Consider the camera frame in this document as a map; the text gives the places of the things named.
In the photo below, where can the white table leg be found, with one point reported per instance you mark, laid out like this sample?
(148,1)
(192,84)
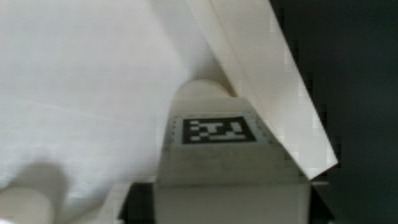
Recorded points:
(229,181)

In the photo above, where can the white square table top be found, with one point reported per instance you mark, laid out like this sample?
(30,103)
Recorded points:
(98,55)

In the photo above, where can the translucent gripper left finger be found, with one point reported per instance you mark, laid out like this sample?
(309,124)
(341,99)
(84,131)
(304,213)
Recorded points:
(128,206)

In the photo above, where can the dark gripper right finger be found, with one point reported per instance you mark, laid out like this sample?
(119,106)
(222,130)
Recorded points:
(322,215)

